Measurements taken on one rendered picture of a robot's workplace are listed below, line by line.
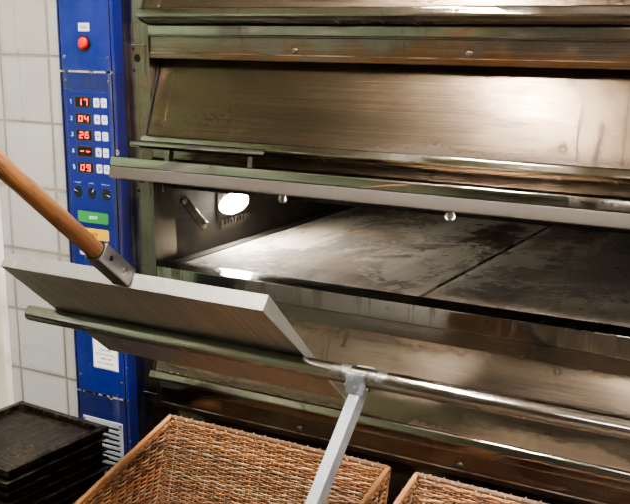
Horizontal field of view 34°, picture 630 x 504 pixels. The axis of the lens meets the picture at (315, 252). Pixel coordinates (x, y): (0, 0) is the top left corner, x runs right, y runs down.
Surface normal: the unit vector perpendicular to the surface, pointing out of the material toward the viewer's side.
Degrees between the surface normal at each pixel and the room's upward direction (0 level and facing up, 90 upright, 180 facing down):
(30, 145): 90
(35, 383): 90
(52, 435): 0
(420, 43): 90
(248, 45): 90
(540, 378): 70
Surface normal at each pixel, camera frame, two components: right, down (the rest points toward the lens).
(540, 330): -0.50, 0.19
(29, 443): 0.00, -0.97
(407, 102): -0.47, -0.15
